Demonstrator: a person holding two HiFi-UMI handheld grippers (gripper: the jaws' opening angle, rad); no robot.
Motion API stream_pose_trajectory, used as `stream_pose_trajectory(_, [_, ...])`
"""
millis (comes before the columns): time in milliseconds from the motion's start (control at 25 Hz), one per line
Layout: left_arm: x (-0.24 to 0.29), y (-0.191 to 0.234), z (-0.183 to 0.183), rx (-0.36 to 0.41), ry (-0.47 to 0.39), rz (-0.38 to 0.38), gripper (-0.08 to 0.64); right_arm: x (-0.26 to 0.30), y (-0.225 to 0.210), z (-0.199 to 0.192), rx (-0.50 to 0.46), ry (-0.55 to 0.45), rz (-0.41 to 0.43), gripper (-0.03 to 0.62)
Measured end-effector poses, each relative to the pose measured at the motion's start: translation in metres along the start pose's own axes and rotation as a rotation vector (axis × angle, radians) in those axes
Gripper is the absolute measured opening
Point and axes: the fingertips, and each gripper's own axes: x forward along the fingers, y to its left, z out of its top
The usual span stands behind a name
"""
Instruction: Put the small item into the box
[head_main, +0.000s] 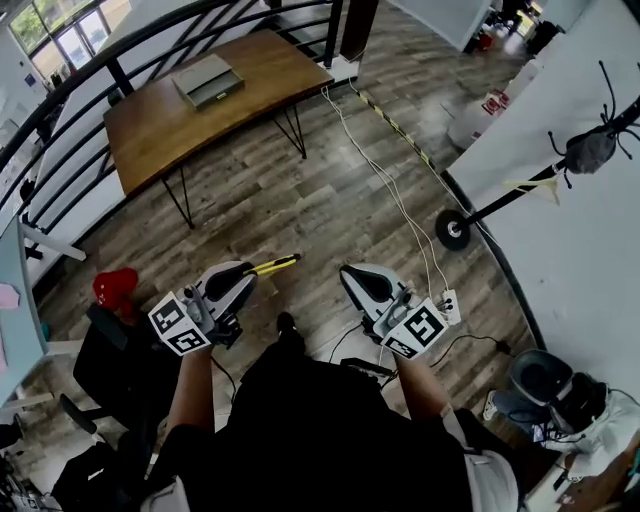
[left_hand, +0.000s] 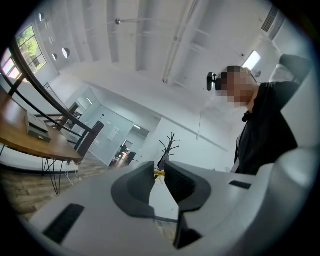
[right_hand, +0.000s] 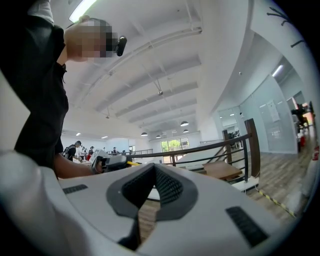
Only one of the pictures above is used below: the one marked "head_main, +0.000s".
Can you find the person's left forearm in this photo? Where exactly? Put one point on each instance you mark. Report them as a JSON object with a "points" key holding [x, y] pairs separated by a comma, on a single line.
{"points": [[192, 390]]}

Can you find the black coat rack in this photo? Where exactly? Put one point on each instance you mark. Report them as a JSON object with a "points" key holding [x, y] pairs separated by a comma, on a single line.
{"points": [[500, 201]]}

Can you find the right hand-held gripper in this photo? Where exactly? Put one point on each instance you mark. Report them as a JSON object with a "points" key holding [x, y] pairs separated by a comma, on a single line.
{"points": [[417, 327]]}

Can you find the person's black clothing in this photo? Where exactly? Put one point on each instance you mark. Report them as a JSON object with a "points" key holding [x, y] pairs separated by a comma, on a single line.
{"points": [[310, 430]]}

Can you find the black office chair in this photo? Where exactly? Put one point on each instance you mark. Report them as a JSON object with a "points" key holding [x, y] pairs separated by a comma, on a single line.
{"points": [[115, 360]]}

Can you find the grey cap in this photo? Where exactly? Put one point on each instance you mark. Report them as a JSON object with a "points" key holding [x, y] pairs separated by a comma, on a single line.
{"points": [[590, 152]]}

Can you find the clothes rack with garments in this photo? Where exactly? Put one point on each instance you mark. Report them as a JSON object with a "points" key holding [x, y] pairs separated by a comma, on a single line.
{"points": [[62, 75]]}

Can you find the glass entrance doors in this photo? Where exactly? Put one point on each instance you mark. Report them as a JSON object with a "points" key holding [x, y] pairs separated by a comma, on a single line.
{"points": [[65, 35]]}

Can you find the pink cloth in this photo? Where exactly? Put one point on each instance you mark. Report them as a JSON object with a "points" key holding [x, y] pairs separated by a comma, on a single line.
{"points": [[9, 295]]}

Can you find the light blue desk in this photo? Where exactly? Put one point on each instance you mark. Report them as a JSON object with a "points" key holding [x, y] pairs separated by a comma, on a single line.
{"points": [[22, 260]]}

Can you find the person's black shoe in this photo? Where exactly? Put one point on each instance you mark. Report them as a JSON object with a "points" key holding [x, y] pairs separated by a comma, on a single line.
{"points": [[286, 325]]}

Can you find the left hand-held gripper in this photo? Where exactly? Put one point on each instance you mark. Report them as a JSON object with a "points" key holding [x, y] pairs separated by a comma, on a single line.
{"points": [[187, 325]]}

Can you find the wooden table with black legs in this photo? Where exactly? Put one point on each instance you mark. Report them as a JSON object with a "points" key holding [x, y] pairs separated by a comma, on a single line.
{"points": [[150, 130]]}

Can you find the beige clothes hanger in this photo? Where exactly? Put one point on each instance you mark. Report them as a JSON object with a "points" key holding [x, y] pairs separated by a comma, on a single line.
{"points": [[530, 186]]}

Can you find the white plastic bag red print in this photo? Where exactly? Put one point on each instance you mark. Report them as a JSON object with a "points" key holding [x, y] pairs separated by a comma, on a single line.
{"points": [[475, 117]]}

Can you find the white power strip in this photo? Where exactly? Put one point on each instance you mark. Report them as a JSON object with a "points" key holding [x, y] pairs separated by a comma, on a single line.
{"points": [[452, 310]]}

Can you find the person's right forearm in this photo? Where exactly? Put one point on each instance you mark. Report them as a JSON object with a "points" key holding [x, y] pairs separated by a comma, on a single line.
{"points": [[420, 390]]}

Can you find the black waist device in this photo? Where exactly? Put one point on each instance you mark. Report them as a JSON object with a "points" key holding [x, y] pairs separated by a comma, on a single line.
{"points": [[365, 367]]}

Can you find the grey drawer box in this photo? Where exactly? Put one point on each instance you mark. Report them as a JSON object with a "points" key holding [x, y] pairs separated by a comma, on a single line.
{"points": [[205, 75]]}

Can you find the blue wall sign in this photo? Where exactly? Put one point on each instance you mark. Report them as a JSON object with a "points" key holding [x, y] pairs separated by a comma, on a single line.
{"points": [[29, 81]]}

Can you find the black metal railing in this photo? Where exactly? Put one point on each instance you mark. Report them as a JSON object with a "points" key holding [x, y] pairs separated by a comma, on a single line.
{"points": [[120, 80]]}

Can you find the yellow pen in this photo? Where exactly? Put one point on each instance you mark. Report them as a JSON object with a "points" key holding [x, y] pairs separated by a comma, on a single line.
{"points": [[275, 264]]}

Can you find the thick dark wooden newel post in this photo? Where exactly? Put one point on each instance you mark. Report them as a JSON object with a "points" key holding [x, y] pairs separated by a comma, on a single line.
{"points": [[360, 27]]}

